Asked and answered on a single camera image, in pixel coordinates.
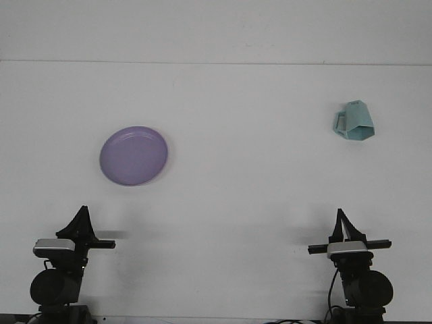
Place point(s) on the pale purple round plate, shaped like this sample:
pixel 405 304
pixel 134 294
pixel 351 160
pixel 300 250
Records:
pixel 133 157

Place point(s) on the pale blue hexagonal cup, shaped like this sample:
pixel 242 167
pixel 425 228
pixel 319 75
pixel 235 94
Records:
pixel 357 118

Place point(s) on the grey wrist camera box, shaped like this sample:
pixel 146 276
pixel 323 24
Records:
pixel 347 249
pixel 54 247

